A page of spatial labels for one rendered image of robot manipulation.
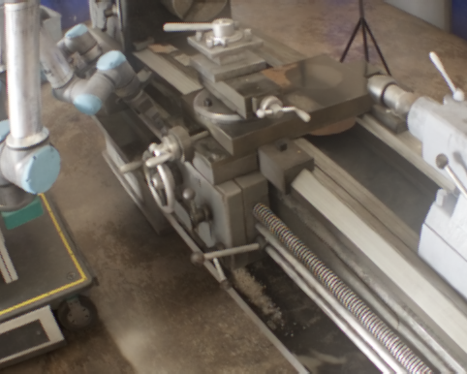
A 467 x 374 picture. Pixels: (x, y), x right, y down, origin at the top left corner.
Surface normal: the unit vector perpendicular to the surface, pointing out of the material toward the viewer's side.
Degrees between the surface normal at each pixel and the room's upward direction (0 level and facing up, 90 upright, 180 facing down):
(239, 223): 90
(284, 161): 0
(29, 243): 0
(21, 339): 90
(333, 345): 0
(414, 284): 36
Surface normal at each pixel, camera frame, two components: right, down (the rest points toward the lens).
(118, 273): -0.09, -0.80
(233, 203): 0.48, 0.49
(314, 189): -0.58, -0.43
